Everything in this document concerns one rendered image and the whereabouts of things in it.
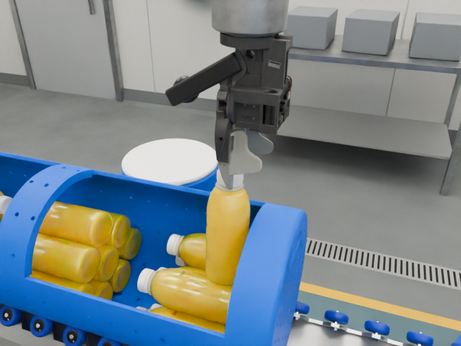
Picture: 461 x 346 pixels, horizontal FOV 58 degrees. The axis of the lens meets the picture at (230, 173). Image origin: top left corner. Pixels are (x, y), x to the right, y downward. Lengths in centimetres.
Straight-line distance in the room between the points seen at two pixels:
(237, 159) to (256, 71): 12
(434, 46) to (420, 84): 89
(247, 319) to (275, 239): 11
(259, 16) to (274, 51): 5
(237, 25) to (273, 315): 36
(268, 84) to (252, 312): 30
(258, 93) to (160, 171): 70
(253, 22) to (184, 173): 72
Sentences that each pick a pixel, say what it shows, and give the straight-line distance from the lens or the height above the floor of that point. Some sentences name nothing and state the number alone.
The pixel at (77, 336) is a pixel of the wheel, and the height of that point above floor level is 97.
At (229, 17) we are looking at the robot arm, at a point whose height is 153.
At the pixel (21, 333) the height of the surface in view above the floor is 93.
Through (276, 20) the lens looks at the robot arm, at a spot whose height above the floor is 152.
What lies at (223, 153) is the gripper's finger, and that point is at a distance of 55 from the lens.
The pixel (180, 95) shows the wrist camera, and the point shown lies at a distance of 56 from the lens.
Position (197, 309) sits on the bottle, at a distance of 68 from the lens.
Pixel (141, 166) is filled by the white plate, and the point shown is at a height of 104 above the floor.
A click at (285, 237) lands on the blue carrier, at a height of 123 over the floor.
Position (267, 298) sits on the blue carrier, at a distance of 58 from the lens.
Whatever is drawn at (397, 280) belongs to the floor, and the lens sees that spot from 247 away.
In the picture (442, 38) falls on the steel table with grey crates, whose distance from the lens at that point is 304.
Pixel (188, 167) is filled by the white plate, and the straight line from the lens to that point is 118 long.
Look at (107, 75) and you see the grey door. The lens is 476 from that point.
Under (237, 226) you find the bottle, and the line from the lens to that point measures 62.
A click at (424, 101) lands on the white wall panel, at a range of 394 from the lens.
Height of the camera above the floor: 161
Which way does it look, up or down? 30 degrees down
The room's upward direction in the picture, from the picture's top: straight up
